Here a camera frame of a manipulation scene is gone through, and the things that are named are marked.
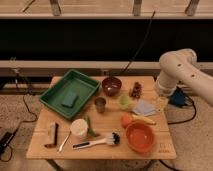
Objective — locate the blue power box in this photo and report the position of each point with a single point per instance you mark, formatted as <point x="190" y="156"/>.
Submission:
<point x="178" y="98"/>

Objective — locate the brown grape bunch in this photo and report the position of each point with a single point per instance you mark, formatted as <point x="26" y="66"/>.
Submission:
<point x="136" y="91"/>

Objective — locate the black adapter on floor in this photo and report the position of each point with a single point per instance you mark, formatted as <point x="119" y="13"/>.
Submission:
<point x="5" y="140"/>

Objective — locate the green pea pod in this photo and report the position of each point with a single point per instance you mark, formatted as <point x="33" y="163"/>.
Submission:
<point x="90" y="130"/>

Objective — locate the green plastic tray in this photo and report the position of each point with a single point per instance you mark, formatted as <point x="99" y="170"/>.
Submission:
<point x="84" y="86"/>

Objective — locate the white cup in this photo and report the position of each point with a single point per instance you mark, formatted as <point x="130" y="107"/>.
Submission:
<point x="79" y="128"/>

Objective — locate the orange fruit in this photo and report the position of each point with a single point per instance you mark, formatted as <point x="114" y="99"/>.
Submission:
<point x="126" y="120"/>

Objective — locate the white dish brush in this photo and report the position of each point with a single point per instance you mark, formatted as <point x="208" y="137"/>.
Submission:
<point x="110" y="139"/>

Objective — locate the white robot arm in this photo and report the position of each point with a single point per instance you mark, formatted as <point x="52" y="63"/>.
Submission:
<point x="180" y="66"/>

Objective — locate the orange bowl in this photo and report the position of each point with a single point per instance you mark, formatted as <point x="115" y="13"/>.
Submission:
<point x="140" y="137"/>

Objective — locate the yellow banana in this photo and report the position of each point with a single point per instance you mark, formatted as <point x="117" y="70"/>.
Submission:
<point x="145" y="119"/>

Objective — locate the small metal cup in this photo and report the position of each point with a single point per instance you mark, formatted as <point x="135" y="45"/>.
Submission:
<point x="100" y="103"/>

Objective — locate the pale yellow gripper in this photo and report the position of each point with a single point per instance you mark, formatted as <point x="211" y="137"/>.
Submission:
<point x="161" y="103"/>

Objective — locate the light green cup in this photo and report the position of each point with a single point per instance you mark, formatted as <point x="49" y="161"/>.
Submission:
<point x="124" y="102"/>

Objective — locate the light blue cloth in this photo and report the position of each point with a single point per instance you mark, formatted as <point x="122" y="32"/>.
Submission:
<point x="144" y="108"/>

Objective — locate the green sponge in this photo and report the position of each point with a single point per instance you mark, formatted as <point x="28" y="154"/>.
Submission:
<point x="69" y="99"/>

